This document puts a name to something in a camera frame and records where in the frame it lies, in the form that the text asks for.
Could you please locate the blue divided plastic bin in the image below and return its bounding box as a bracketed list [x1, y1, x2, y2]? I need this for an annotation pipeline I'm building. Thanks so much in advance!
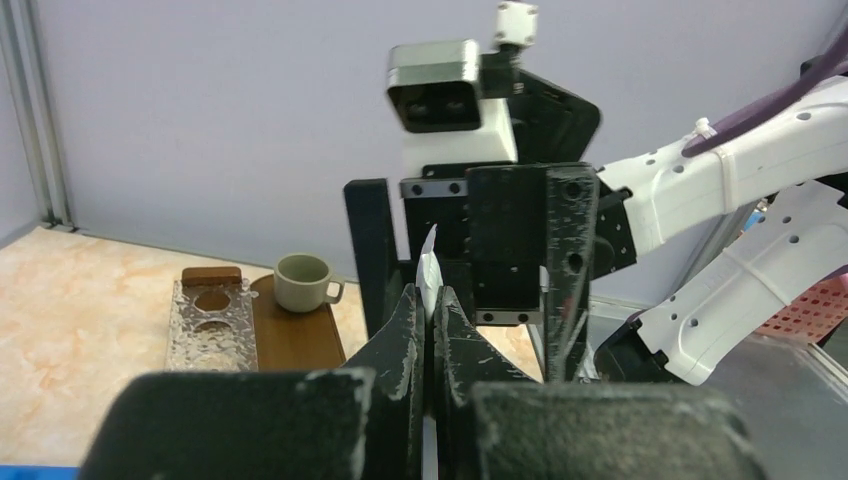
[0, 465, 78, 480]

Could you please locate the white toothpaste teal cap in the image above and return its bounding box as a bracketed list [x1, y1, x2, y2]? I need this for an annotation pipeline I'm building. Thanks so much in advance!
[415, 224, 444, 321]

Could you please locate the white ceramic cup cork base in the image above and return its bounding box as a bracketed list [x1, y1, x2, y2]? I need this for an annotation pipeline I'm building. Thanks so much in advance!
[273, 253, 346, 313]

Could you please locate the red perforated basket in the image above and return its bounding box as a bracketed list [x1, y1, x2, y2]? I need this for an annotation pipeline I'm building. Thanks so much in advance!
[756, 274, 847, 343]

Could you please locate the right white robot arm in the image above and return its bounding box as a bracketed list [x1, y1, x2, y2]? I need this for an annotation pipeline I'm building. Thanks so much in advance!
[415, 58, 847, 385]

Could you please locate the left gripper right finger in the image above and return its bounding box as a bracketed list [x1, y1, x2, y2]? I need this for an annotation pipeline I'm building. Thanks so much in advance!
[433, 287, 766, 479]

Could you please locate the brown wooden tray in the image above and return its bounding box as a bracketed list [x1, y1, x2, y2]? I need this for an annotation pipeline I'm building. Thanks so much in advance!
[181, 266, 347, 372]

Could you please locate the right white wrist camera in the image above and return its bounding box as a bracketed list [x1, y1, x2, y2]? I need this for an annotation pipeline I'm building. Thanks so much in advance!
[386, 1, 538, 177]

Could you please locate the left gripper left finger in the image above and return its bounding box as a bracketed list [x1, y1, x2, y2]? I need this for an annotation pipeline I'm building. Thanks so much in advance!
[79, 285, 424, 479]

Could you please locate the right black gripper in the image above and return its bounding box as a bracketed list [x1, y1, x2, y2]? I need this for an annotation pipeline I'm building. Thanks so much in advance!
[343, 52, 636, 383]

